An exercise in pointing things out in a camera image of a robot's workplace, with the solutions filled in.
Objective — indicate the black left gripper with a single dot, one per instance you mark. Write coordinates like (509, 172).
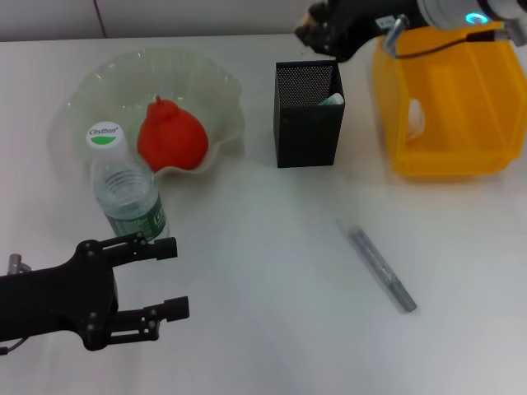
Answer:
(53, 300)

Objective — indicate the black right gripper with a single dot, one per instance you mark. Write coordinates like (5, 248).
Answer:
(362, 20)

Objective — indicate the mint green utility knife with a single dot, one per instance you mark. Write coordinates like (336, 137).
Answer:
(334, 98)

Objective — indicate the clear water bottle green label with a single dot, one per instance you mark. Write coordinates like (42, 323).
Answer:
(123, 189)

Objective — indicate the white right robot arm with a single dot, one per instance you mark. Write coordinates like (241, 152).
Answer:
(453, 10)

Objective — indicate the black mesh pen holder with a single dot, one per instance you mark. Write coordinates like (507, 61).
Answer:
(309, 140)

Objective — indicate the translucent wavy fruit plate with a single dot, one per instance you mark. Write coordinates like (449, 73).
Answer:
(185, 82)

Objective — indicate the red-orange fruit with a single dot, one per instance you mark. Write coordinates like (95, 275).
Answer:
(173, 136)

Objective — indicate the grey marker pen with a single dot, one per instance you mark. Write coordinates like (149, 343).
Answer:
(379, 267)

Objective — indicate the yellow plastic storage bin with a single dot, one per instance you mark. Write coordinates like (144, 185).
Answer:
(453, 115)

